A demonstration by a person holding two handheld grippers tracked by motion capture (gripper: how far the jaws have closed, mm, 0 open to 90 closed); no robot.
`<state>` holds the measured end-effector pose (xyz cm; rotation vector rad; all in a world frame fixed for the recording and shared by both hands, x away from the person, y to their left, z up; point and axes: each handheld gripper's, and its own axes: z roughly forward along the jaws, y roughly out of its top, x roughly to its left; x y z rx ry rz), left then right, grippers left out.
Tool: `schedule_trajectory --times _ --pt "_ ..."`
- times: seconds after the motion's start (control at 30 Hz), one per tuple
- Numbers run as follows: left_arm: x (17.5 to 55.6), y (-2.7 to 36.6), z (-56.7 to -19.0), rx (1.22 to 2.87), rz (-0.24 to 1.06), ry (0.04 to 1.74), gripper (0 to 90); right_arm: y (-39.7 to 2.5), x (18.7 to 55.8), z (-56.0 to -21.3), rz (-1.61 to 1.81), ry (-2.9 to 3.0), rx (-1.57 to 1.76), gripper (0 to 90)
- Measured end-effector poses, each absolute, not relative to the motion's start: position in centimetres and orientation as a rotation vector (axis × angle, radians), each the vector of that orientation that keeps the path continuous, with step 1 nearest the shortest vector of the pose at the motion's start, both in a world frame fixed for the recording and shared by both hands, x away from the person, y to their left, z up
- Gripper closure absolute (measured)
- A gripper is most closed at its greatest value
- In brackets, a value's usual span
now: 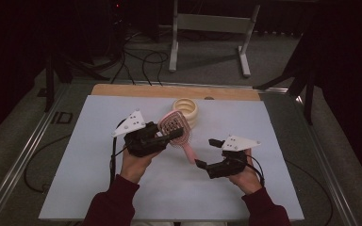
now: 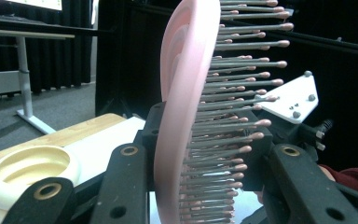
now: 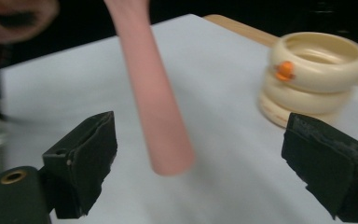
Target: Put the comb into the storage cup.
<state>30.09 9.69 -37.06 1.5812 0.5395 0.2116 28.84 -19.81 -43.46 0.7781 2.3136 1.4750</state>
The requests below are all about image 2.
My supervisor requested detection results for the pink hairbrush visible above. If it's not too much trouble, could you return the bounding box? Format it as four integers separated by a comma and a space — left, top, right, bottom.
153, 0, 295, 224

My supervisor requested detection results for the cream ribbed cup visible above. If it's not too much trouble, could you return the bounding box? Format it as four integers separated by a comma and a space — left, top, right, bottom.
0, 145, 82, 224

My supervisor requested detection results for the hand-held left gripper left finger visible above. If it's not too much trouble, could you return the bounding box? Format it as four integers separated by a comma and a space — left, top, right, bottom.
136, 102, 166, 191

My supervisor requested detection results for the white metal desk frame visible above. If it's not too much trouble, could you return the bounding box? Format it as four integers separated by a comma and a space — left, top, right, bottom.
0, 27, 76, 135

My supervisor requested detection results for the bright monitor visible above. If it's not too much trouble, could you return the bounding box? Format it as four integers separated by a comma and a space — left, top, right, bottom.
7, 0, 63, 12

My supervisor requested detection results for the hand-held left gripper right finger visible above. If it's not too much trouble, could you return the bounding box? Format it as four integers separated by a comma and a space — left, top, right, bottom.
241, 110, 274, 192

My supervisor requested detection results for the black curtain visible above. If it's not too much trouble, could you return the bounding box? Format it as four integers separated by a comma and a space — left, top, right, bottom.
0, 0, 99, 96

